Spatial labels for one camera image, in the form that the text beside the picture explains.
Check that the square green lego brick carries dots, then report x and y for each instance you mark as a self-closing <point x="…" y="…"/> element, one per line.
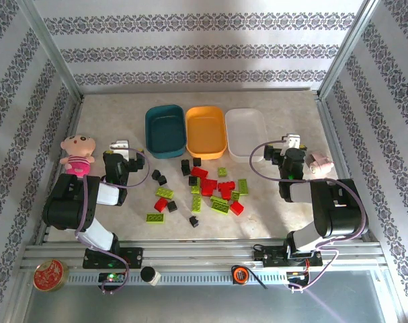
<point x="222" y="172"/>
<point x="235" y="195"/>

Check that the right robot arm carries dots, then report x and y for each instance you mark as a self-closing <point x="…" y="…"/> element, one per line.
<point x="338" y="208"/>

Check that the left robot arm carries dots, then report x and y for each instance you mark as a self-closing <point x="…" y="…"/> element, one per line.
<point x="67" y="205"/>

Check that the white plastic container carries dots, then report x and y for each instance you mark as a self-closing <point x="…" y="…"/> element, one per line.
<point x="247" y="157"/>

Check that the teal plastic container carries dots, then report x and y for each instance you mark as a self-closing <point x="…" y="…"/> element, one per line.
<point x="165" y="154"/>

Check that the small pink white toy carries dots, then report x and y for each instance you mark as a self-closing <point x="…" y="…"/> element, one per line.
<point x="319" y="163"/>

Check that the tall black lego brick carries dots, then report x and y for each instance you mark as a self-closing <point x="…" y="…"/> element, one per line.
<point x="185" y="167"/>

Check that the plush doll pink striped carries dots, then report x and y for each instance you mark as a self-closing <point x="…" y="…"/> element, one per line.
<point x="77" y="144"/>

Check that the red T-shaped lego piece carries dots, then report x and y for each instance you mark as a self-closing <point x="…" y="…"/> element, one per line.
<point x="226" y="189"/>

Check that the orange plastic container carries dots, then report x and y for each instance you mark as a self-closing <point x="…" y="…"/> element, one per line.
<point x="205" y="155"/>

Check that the black knob white base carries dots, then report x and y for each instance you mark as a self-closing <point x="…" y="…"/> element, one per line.
<point x="148" y="273"/>

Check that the circuit board green light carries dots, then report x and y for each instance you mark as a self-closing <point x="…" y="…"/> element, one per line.
<point x="111" y="277"/>

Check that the orange black round device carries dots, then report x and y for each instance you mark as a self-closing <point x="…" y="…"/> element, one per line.
<point x="240" y="275"/>

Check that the red gold round tin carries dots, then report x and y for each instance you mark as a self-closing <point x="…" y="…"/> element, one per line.
<point x="50" y="275"/>

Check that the perforated metal strip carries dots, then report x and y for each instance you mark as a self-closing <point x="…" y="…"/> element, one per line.
<point x="190" y="278"/>

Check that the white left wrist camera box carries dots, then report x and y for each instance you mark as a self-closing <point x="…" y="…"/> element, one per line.
<point x="119" y="146"/>

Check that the aluminium side rail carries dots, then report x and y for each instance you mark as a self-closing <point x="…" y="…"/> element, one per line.
<point x="328" y="128"/>
<point x="74" y="116"/>

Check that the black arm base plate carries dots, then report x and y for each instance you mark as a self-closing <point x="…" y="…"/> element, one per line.
<point x="271" y="257"/>
<point x="133" y="257"/>

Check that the aluminium cross rail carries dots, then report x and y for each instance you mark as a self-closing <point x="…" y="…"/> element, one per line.
<point x="200" y="90"/>

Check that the aluminium rail beam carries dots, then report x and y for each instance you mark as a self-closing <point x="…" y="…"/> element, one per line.
<point x="197" y="255"/>

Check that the aluminium frame post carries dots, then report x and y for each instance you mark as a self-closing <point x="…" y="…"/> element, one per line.
<point x="351" y="50"/>
<point x="52" y="50"/>

